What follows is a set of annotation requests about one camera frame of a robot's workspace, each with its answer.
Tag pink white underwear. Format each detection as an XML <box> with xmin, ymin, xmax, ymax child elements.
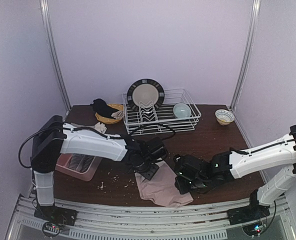
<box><xmin>135</xmin><ymin>161</ymin><xmax>194</xmax><ymax>208</ymax></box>

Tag grey white striped underwear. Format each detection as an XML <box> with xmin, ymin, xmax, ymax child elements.
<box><xmin>68</xmin><ymin>154</ymin><xmax>84</xmax><ymax>171</ymax></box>

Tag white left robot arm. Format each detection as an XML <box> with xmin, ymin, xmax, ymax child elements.
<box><xmin>30</xmin><ymin>115</ymin><xmax>168</xmax><ymax>207</ymax></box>

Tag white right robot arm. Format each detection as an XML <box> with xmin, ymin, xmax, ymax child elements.
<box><xmin>174</xmin><ymin>125</ymin><xmax>296</xmax><ymax>209</ymax></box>

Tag striped rolled underwear in box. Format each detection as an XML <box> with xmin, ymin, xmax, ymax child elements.
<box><xmin>79</xmin><ymin>156</ymin><xmax>94</xmax><ymax>173</ymax></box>

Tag white beige striped sock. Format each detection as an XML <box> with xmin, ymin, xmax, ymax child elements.
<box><xmin>111</xmin><ymin>110</ymin><xmax>124</xmax><ymax>120</ymax></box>

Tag yellow plate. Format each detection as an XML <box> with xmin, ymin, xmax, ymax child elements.
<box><xmin>95</xmin><ymin>103</ymin><xmax>124</xmax><ymax>125</ymax></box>

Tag light blue bowl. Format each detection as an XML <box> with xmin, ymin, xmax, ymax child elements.
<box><xmin>173</xmin><ymin>103</ymin><xmax>191</xmax><ymax>119</ymax></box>

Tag black sock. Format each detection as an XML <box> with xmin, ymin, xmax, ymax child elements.
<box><xmin>90</xmin><ymin>98</ymin><xmax>119</xmax><ymax>119</ymax></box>

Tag patterned ceramic bowl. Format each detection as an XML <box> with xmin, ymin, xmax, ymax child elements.
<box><xmin>215</xmin><ymin>109</ymin><xmax>235</xmax><ymax>126</ymax></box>

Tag black rimmed beige plate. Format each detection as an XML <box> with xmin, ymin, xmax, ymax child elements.
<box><xmin>126</xmin><ymin>78</ymin><xmax>165</xmax><ymax>112</ymax></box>

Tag pink plastic organizer box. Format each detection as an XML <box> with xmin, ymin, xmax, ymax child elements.
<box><xmin>55</xmin><ymin>154</ymin><xmax>102</xmax><ymax>182</ymax></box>

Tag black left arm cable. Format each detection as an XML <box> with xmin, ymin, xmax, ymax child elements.
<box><xmin>17</xmin><ymin>123</ymin><xmax>176</xmax><ymax>169</ymax></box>

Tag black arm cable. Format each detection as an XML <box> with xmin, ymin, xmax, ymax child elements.
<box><xmin>17</xmin><ymin>123</ymin><xmax>176</xmax><ymax>169</ymax></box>
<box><xmin>230</xmin><ymin>138</ymin><xmax>296</xmax><ymax>157</ymax></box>

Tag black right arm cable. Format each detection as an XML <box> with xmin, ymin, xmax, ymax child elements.
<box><xmin>230</xmin><ymin>138</ymin><xmax>296</xmax><ymax>157</ymax></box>

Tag white wire dish rack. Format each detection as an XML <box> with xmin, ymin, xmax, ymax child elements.
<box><xmin>122</xmin><ymin>88</ymin><xmax>202</xmax><ymax>136</ymax></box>

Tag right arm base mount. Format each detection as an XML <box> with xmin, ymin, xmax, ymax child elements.
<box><xmin>227</xmin><ymin>205</ymin><xmax>270</xmax><ymax>238</ymax></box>

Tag aluminium front rail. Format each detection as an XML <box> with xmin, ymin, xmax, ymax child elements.
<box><xmin>4</xmin><ymin>194</ymin><xmax>296</xmax><ymax>240</ymax></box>

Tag right aluminium frame post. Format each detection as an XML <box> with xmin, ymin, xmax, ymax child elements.
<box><xmin>230</xmin><ymin>0</ymin><xmax>261</xmax><ymax>112</ymax></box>

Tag aluminium frame post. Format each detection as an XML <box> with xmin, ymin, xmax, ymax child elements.
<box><xmin>230</xmin><ymin>0</ymin><xmax>261</xmax><ymax>112</ymax></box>
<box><xmin>39</xmin><ymin>0</ymin><xmax>72</xmax><ymax>111</ymax></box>

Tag left aluminium frame post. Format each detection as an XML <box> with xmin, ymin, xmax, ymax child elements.
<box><xmin>39</xmin><ymin>0</ymin><xmax>72</xmax><ymax>111</ymax></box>

